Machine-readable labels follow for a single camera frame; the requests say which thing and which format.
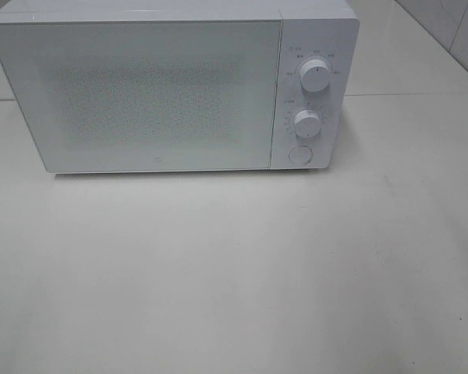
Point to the white timer knob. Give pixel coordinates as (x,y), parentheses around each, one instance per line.
(307,124)

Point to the white microwave door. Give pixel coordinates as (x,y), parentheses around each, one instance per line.
(118,97)

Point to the white round door button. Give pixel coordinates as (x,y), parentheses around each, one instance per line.
(301,155)

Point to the white upper power knob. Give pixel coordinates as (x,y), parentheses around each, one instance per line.
(314,74)

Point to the white microwave oven body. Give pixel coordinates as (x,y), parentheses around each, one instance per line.
(308,28)

